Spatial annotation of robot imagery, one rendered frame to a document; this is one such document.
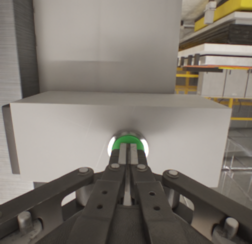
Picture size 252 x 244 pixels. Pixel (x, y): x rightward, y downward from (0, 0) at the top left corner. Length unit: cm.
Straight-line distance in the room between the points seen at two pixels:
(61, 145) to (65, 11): 16
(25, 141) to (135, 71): 15
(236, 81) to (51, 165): 754
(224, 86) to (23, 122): 736
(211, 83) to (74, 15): 705
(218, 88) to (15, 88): 725
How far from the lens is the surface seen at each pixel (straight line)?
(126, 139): 16
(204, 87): 716
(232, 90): 762
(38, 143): 19
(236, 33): 278
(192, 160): 19
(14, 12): 24
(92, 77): 25
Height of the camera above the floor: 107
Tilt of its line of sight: 15 degrees up
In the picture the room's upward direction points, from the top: 179 degrees counter-clockwise
